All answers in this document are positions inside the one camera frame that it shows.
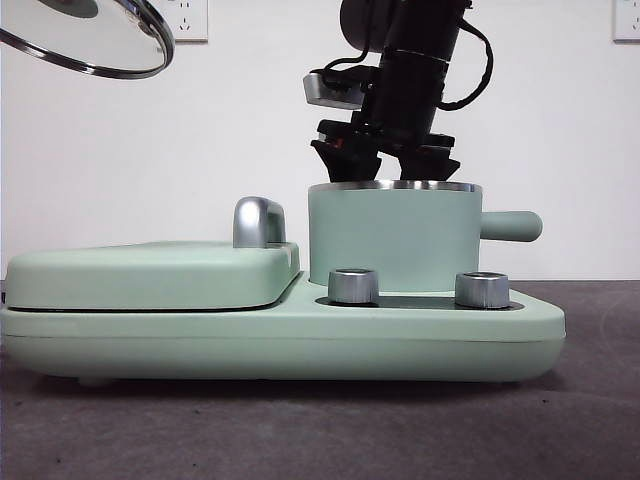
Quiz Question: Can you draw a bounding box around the glass lid with green knob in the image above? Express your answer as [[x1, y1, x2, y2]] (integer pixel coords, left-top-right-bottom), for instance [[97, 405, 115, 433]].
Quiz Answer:
[[0, 0, 177, 81]]

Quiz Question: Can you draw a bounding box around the mint green steamer pot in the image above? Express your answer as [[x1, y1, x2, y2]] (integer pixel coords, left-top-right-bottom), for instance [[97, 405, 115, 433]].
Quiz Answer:
[[306, 180, 544, 295]]

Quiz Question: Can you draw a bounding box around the silver control knob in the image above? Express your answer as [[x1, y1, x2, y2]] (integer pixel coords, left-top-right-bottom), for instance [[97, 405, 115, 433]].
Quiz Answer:
[[327, 268, 381, 306], [454, 271, 512, 309]]

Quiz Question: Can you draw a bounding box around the mint green breakfast machine base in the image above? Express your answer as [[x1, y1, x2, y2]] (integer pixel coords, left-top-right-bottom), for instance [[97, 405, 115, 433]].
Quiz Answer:
[[0, 272, 568, 389]]

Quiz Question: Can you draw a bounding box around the pale grey right wrist camera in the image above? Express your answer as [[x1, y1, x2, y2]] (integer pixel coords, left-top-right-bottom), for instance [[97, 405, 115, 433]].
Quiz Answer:
[[301, 71, 366, 109]]

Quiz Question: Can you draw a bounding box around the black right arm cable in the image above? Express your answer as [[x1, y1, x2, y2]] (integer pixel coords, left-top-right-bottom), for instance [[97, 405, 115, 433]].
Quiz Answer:
[[433, 22, 495, 113]]

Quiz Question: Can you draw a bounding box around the silver griddle cover handle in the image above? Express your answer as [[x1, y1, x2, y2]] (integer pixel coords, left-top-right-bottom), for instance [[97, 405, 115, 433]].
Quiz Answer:
[[232, 197, 288, 250]]

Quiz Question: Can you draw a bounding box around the white wall socket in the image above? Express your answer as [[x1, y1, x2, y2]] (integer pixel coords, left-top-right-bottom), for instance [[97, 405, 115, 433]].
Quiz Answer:
[[612, 0, 640, 44], [163, 0, 210, 44]]

